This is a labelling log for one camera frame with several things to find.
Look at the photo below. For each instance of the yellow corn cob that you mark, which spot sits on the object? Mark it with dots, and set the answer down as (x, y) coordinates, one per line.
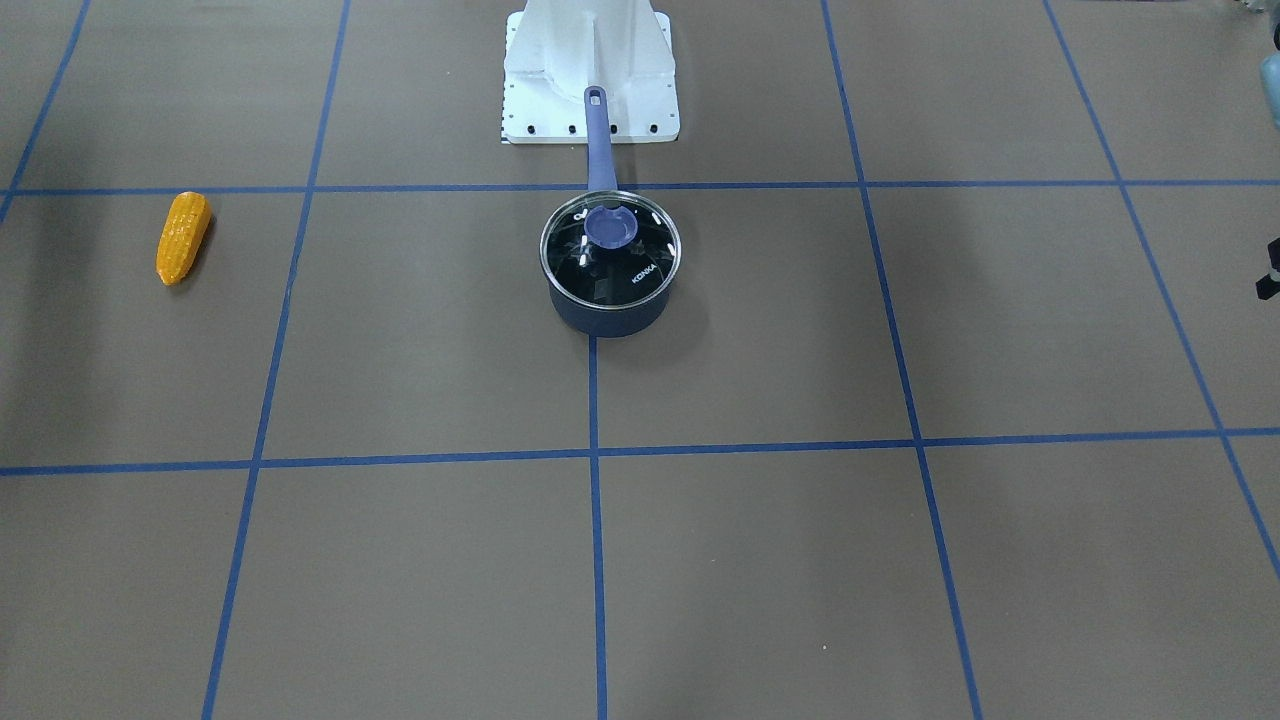
(186, 223)

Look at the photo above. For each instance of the glass pot lid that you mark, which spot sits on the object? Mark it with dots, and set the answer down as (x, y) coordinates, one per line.
(610, 250)

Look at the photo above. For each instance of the blue saucepan with handle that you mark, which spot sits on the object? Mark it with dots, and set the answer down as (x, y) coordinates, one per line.
(602, 175)

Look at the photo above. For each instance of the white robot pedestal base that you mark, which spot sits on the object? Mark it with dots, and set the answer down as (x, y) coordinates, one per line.
(557, 49)

